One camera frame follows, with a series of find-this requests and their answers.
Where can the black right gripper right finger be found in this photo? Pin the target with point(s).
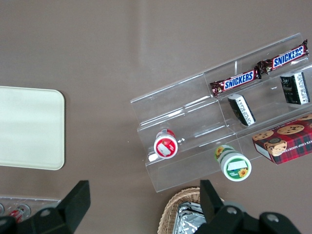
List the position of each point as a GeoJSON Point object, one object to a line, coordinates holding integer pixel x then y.
{"type": "Point", "coordinates": [212, 209]}

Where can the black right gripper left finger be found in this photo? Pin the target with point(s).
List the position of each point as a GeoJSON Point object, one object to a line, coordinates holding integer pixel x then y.
{"type": "Point", "coordinates": [70, 212]}

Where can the light tan wicker basket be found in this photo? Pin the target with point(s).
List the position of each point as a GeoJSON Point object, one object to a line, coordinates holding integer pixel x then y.
{"type": "Point", "coordinates": [170, 209]}

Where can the white rectangular plastic tray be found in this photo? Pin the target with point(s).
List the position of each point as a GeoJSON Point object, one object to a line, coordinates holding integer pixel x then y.
{"type": "Point", "coordinates": [29, 126]}

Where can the silver foil packet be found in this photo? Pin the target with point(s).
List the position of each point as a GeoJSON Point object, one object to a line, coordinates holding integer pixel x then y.
{"type": "Point", "coordinates": [189, 219]}

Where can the clear acrylic bottle rack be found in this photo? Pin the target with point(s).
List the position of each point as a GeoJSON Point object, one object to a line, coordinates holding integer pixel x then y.
{"type": "Point", "coordinates": [41, 201]}

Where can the green lidded sunflower cup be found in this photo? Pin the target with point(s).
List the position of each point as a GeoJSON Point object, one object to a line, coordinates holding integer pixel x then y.
{"type": "Point", "coordinates": [235, 165]}

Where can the red cola bottle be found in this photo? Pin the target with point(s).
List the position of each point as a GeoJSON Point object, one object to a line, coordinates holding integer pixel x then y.
{"type": "Point", "coordinates": [19, 212]}

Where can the red lidded strawberry yogurt cup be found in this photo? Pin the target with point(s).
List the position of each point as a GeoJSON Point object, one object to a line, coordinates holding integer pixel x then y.
{"type": "Point", "coordinates": [165, 146]}

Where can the red tartan cookie box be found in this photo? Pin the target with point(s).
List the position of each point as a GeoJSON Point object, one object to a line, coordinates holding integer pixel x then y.
{"type": "Point", "coordinates": [290, 141]}

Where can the small black white packet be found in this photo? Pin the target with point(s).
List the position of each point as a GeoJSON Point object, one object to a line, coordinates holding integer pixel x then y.
{"type": "Point", "coordinates": [242, 109]}
{"type": "Point", "coordinates": [295, 89]}

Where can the clear acrylic tiered snack stand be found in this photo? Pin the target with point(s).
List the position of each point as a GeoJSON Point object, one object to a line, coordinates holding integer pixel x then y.
{"type": "Point", "coordinates": [185, 102]}

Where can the Snickers chocolate bar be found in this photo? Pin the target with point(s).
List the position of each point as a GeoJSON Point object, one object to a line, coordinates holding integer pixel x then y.
{"type": "Point", "coordinates": [285, 58]}
{"type": "Point", "coordinates": [235, 83]}

